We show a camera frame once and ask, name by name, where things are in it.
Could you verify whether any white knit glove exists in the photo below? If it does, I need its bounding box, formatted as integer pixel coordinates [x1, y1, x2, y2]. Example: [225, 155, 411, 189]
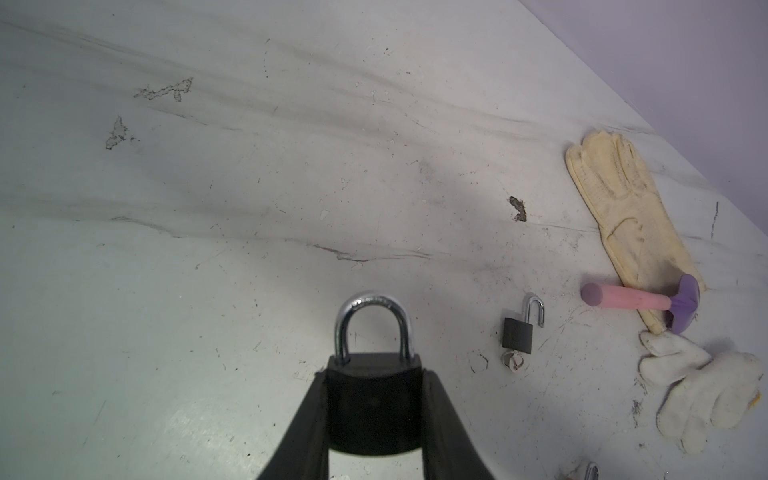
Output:
[638, 331, 764, 454]

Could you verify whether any key with ring middle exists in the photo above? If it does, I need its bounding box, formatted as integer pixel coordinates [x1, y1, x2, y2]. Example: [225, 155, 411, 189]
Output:
[501, 350, 526, 373]

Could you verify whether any brass padlock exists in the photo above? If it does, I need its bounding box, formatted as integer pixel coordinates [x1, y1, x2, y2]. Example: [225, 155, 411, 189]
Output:
[565, 461, 600, 480]

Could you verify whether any cream leather glove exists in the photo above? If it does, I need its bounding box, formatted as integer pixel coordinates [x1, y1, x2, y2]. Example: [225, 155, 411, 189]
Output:
[565, 131, 704, 334]

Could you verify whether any black padlock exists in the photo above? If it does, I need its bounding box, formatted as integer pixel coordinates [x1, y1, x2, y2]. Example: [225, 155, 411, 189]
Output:
[327, 292, 423, 456]
[501, 294, 546, 354]

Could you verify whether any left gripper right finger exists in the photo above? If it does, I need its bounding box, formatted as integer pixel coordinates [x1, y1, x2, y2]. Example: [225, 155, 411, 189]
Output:
[421, 370, 493, 480]

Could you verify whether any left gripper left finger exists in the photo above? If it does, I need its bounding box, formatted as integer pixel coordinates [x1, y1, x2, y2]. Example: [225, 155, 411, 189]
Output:
[258, 372, 329, 480]

